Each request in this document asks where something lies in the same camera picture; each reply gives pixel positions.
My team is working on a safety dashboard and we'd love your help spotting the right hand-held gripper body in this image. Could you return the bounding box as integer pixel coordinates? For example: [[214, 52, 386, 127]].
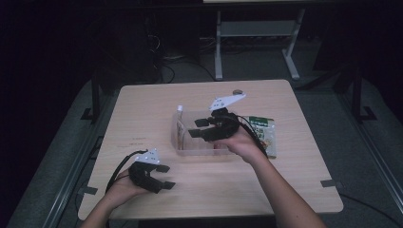
[[202, 92, 247, 143]]

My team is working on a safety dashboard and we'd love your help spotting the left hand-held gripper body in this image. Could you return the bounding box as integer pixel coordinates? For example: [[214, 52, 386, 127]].
[[127, 148, 163, 195]]

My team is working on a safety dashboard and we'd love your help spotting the clear plastic container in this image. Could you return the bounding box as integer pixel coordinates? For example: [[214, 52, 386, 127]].
[[170, 108, 237, 157]]

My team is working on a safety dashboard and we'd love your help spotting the person's left hand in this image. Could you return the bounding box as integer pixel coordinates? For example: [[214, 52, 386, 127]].
[[105, 168, 150, 205]]

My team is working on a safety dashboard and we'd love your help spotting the person's right hand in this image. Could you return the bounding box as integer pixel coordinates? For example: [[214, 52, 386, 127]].
[[214, 125, 268, 166]]

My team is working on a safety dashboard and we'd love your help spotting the green snack packet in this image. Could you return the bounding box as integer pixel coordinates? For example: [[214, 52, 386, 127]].
[[247, 115, 278, 160]]

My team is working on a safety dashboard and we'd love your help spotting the black metal stand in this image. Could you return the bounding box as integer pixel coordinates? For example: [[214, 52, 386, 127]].
[[335, 66, 378, 124]]

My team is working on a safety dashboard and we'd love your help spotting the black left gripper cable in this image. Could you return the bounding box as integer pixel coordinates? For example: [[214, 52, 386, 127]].
[[105, 149, 149, 194]]

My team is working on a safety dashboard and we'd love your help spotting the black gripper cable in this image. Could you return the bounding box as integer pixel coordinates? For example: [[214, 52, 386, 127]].
[[105, 149, 149, 194], [237, 115, 270, 159]]

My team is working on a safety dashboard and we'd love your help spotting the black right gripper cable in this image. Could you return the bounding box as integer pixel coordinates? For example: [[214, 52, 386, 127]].
[[237, 115, 270, 159]]

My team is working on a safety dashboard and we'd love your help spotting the white metal table frame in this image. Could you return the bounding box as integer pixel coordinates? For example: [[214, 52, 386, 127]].
[[214, 9, 306, 82]]

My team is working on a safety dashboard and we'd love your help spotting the black floor cable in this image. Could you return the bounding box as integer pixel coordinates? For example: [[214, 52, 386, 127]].
[[339, 192, 403, 228]]

